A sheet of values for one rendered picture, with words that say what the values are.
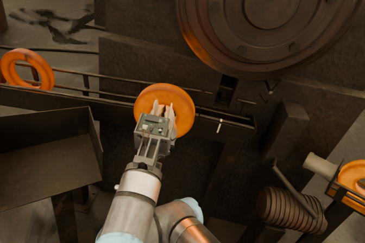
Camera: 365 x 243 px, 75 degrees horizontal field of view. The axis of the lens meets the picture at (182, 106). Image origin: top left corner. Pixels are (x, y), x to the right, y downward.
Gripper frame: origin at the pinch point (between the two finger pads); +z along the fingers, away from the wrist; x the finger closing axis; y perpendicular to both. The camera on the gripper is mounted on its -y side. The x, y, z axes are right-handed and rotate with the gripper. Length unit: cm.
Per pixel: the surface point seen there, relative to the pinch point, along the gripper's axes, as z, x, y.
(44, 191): -20.8, 26.2, -19.0
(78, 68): 122, 108, -119
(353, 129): 127, -169, -128
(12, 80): 15, 60, -22
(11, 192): -22.7, 33.8, -19.0
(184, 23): 21.9, 0.3, 10.6
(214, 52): 18.7, -9.5, 5.5
